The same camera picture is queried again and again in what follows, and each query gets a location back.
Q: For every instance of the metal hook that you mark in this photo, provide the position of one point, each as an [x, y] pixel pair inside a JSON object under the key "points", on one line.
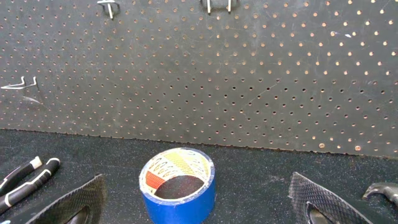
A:
{"points": [[109, 11], [208, 7], [18, 87]]}

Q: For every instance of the roll of blue tape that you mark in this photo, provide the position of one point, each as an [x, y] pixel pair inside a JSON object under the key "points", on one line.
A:
{"points": [[180, 211]]}

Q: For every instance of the black pegboard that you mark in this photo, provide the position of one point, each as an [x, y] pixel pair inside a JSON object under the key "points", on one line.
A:
{"points": [[186, 77]]}

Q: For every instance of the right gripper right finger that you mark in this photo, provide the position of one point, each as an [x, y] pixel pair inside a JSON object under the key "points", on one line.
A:
{"points": [[314, 194]]}

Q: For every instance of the black and white pliers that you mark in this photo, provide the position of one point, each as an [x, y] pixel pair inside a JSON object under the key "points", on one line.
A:
{"points": [[28, 186]]}

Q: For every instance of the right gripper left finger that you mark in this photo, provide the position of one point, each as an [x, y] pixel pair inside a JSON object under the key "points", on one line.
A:
{"points": [[84, 202]]}

